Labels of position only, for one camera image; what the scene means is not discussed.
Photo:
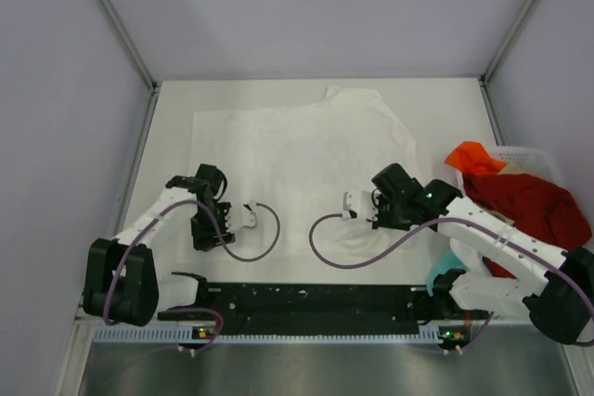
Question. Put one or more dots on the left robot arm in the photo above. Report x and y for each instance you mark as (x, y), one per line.
(131, 277)

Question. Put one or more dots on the left aluminium frame post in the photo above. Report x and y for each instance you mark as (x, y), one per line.
(126, 42)

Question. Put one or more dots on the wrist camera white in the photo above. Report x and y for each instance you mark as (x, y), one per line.
(359, 205)
(241, 217)

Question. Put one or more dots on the right aluminium frame post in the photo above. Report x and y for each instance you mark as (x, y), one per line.
(510, 38)

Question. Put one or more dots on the aluminium frame post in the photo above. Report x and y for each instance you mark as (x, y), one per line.
(510, 38)
(126, 42)

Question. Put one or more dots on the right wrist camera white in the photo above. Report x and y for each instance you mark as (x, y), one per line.
(359, 205)

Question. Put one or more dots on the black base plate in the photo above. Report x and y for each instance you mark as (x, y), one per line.
(315, 310)

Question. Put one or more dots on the red t shirt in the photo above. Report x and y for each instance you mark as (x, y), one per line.
(537, 207)

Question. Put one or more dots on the teal t shirt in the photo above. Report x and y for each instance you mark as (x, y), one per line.
(448, 261)

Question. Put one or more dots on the aluminium front rail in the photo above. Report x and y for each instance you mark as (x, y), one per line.
(81, 317)

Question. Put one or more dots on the white laundry basket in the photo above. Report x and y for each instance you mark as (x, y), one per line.
(530, 161)

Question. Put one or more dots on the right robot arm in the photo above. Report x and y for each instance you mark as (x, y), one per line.
(550, 286)

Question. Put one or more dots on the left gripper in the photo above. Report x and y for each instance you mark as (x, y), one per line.
(203, 240)

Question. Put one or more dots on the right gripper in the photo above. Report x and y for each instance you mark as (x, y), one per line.
(380, 222)

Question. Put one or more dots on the orange t shirt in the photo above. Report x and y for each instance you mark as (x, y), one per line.
(471, 158)

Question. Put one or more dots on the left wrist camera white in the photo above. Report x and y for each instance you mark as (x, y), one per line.
(241, 217)

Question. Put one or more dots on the white printed t shirt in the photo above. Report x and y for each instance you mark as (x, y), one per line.
(471, 259)

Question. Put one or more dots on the grey slotted cable duct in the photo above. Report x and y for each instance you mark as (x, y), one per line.
(197, 335)

